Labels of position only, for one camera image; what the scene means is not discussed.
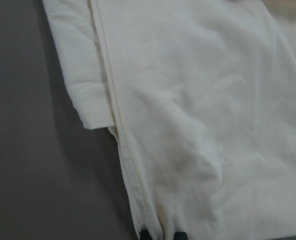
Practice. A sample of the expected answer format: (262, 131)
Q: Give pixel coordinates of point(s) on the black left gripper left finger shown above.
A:
(144, 235)

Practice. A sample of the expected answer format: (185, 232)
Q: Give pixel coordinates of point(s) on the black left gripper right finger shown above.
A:
(180, 235)

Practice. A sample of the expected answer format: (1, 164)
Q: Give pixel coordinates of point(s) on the cream long-sleeve printed shirt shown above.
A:
(200, 96)

